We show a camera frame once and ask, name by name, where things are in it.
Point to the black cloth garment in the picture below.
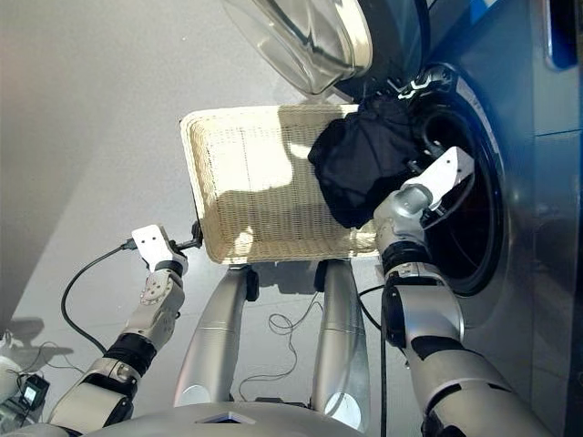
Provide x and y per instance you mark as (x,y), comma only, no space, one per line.
(360,164)

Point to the pale woven laundry basket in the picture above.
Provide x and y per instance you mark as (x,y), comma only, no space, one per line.
(255,182)

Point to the grey washing machine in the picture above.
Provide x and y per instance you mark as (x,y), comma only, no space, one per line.
(524,227)

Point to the round glass washing machine door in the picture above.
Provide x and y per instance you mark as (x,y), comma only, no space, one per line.
(309,36)

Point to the silver robot leg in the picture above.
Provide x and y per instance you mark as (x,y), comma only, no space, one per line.
(341,341)
(214,341)

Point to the grey robot torso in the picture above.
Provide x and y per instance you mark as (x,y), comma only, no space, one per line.
(182,423)

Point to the small black screen device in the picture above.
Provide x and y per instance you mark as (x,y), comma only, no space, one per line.
(33,391)

